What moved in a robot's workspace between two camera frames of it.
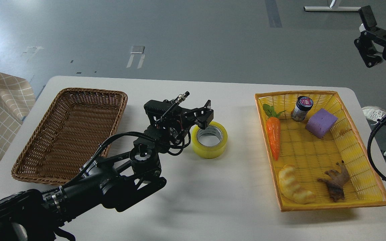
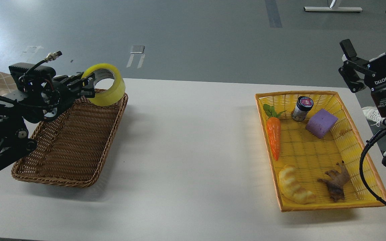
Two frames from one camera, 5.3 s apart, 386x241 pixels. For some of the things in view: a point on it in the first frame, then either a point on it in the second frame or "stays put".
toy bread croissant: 291,188 stays put
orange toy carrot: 273,126 stays put
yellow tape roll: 210,143 → 104,97
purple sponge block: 320,123 stays put
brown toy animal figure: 336,181 stays put
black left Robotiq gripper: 186,118 → 67,89
